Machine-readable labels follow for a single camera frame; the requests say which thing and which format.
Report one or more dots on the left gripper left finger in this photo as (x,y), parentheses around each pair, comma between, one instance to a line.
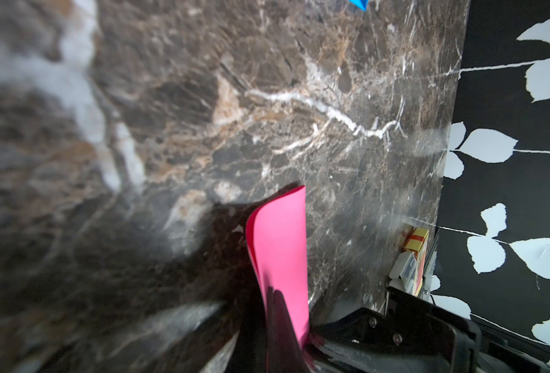
(249,354)

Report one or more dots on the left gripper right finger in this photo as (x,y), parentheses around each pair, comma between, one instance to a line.
(414,336)

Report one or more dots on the blue square paper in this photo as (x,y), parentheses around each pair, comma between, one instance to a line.
(360,4)

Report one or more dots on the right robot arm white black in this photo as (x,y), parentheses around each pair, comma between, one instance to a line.
(503,350)

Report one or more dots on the playing card deck box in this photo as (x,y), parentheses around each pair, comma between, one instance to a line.
(403,273)

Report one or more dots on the red playing card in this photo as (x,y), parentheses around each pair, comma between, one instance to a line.
(417,245)

